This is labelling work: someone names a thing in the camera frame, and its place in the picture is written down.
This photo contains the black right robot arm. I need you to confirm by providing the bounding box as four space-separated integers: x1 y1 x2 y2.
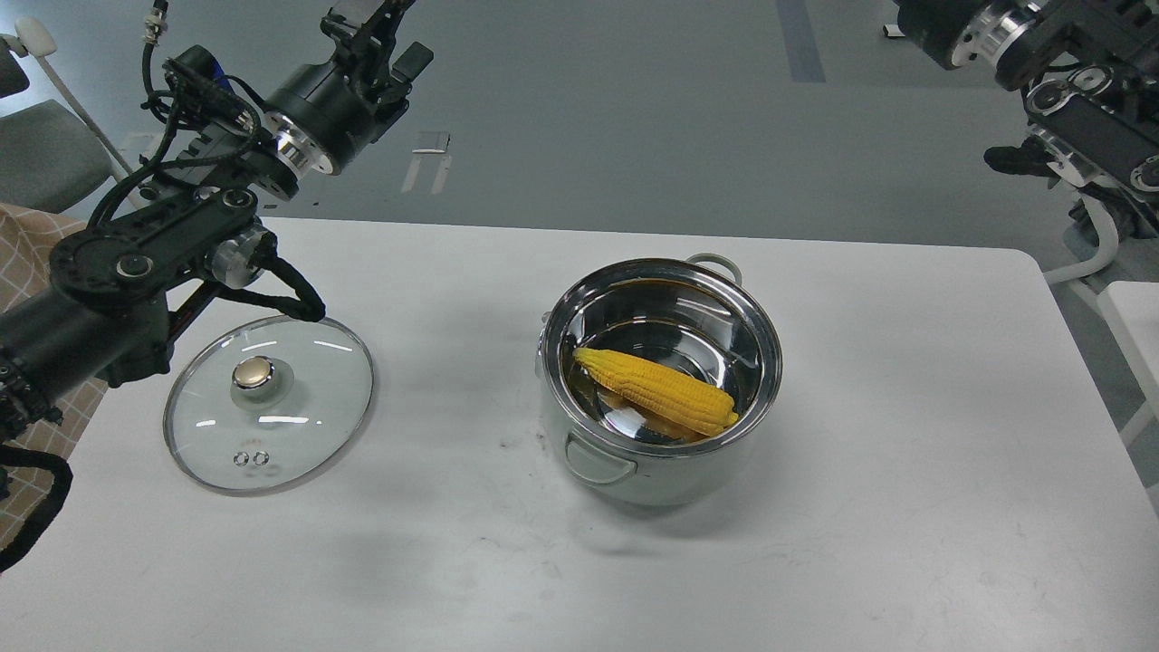
897 1 1158 239

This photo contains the stainless steel pot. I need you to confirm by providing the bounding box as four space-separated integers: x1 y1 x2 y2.
535 254 783 506

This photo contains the yellow toy corn cob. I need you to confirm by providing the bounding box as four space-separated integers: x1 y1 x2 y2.
574 347 739 437

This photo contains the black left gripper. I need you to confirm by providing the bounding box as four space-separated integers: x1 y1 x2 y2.
264 1 433 177

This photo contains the grey office chair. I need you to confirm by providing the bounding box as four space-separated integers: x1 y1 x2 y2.
1 16 132 212

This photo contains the beige checkered cloth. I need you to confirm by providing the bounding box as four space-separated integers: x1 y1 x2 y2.
0 204 110 549

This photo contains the white chair with grey cloth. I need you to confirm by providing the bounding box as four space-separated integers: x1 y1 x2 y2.
982 140 1159 454

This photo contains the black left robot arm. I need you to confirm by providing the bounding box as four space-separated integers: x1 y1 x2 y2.
3 1 433 569

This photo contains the glass pot lid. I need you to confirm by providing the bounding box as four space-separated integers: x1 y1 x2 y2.
163 315 376 496

